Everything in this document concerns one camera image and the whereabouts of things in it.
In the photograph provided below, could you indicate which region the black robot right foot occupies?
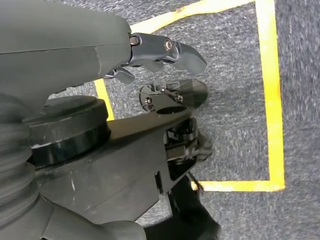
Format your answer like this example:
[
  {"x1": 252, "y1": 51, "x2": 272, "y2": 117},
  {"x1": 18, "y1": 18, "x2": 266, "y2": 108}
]
[{"x1": 143, "y1": 175, "x2": 222, "y2": 240}]

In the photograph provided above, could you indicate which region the yellow floor tape marking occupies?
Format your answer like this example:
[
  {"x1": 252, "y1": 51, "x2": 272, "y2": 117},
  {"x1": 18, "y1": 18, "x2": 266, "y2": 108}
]
[{"x1": 94, "y1": 0, "x2": 286, "y2": 193}]

